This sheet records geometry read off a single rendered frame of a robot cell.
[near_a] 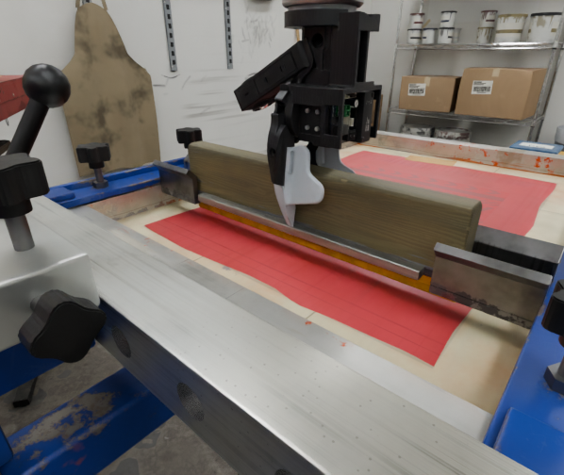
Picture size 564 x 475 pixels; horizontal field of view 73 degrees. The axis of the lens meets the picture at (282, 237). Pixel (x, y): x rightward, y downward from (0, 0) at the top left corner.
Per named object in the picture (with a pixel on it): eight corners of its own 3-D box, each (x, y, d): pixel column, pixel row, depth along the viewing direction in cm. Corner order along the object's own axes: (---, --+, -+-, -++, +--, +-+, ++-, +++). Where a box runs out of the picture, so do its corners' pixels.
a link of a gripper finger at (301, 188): (308, 241, 39) (323, 150, 36) (266, 226, 42) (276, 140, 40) (325, 237, 41) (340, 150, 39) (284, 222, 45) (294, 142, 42)
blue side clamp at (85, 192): (216, 186, 75) (213, 150, 72) (234, 191, 72) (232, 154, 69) (53, 236, 54) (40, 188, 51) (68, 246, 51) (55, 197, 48)
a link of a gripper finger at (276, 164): (273, 187, 39) (284, 95, 36) (262, 184, 40) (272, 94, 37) (301, 185, 43) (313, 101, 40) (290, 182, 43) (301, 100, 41)
